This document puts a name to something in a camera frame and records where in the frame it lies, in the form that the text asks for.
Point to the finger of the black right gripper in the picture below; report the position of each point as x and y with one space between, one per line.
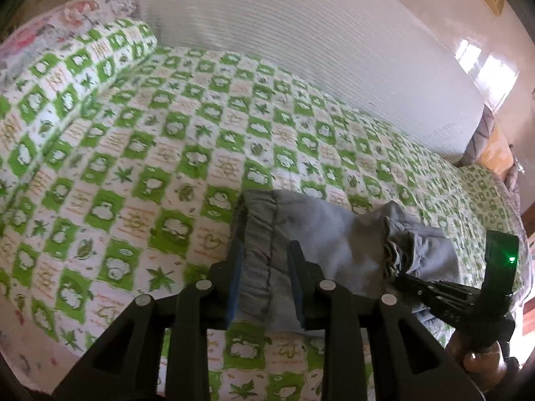
422 290

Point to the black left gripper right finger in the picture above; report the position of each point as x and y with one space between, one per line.
305 278

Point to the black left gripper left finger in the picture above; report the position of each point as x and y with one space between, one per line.
228 283

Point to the grey pants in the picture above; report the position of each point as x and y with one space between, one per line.
363 253

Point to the right hand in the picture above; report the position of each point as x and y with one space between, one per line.
491 371

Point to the green white patterned bedsheet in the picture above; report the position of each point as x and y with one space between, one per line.
136 194

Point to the orange patterned cushion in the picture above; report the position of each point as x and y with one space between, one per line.
497 155

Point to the green patterned pillow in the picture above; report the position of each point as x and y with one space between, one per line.
50 91

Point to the floral pillow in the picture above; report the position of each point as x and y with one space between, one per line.
49 30

